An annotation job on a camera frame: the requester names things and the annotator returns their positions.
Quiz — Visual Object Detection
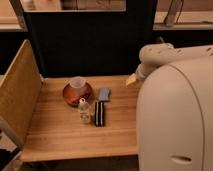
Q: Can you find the small clear glass bottle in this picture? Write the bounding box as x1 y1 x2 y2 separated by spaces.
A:
78 98 91 124

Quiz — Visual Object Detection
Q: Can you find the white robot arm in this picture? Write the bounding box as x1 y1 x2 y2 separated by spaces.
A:
126 43 213 171

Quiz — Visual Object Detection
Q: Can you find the blue grey sponge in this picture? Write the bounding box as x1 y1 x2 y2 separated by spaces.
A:
98 87 110 102

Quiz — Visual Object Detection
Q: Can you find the black striped rectangular block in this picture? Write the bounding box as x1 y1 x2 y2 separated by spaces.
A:
94 101 105 127

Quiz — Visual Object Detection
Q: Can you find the clear plastic cup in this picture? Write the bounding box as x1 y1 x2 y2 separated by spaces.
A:
69 76 86 89

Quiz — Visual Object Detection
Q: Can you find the brown round bowl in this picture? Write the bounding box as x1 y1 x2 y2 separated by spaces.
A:
62 83 93 106

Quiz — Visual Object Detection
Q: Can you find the black back panel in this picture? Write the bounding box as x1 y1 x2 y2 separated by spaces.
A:
24 0 157 77

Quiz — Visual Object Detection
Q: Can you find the wooden side panel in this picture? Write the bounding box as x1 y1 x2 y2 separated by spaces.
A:
0 40 42 149

